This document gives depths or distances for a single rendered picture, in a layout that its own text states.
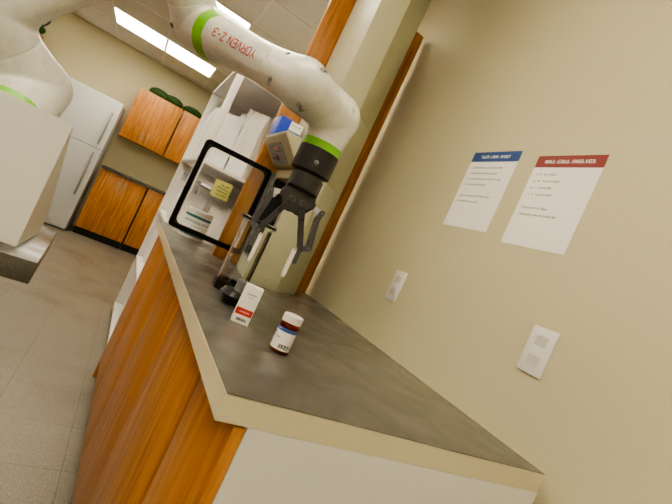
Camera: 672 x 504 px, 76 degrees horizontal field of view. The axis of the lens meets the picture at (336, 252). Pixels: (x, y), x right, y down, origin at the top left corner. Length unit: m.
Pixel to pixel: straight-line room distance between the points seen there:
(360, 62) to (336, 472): 1.46
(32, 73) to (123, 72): 6.17
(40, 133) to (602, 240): 1.17
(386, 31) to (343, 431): 1.53
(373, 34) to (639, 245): 1.21
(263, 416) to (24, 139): 0.62
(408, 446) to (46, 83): 0.98
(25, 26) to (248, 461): 0.88
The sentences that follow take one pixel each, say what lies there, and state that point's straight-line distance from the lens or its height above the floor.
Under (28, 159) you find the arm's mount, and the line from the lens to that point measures 0.93.
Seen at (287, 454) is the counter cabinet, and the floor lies 0.88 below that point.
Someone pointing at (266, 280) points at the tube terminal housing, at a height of 0.97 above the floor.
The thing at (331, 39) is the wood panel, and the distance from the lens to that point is 2.19.
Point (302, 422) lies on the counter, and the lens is 0.67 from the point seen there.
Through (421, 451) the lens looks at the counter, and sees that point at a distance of 0.81.
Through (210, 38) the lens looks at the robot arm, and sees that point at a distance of 1.11.
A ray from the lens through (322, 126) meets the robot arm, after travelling 0.95.
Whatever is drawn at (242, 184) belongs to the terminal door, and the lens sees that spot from 1.94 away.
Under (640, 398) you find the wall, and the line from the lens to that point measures 1.04.
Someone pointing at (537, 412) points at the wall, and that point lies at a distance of 1.13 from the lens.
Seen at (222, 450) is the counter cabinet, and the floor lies 0.86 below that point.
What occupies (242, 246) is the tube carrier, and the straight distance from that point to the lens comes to 1.24.
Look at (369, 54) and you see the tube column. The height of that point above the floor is 1.92.
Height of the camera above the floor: 1.16
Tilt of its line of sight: 1 degrees up
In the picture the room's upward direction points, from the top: 25 degrees clockwise
